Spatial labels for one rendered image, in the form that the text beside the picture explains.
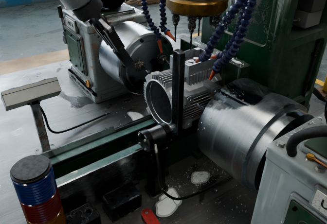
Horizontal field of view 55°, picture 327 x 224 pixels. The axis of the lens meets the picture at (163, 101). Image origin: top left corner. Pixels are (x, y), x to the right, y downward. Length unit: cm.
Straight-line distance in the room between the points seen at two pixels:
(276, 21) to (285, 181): 51
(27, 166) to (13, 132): 84
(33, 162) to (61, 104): 96
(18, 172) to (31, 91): 55
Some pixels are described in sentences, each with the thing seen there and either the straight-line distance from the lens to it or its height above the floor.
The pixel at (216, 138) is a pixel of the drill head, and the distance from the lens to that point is 79.
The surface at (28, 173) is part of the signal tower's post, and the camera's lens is 52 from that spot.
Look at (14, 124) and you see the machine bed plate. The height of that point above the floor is 80.
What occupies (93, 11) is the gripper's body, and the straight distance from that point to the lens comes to 82.
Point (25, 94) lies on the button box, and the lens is 105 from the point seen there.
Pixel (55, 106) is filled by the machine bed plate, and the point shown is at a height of 80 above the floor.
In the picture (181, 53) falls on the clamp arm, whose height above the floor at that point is 125.
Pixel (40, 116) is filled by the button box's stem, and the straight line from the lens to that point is 111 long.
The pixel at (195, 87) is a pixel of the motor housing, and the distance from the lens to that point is 100.
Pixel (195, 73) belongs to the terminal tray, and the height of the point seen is 111.
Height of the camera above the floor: 156
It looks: 32 degrees down
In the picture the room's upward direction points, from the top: straight up
